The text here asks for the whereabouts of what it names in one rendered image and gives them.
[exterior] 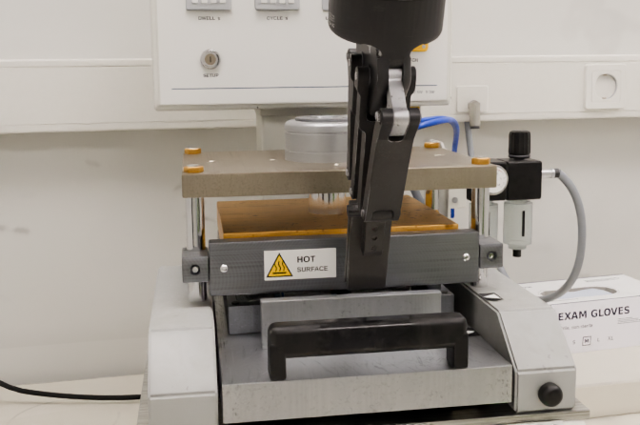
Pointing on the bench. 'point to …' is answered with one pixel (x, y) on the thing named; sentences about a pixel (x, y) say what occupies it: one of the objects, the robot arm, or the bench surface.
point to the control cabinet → (264, 39)
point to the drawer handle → (367, 337)
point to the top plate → (325, 164)
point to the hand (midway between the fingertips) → (367, 245)
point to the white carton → (595, 311)
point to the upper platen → (313, 216)
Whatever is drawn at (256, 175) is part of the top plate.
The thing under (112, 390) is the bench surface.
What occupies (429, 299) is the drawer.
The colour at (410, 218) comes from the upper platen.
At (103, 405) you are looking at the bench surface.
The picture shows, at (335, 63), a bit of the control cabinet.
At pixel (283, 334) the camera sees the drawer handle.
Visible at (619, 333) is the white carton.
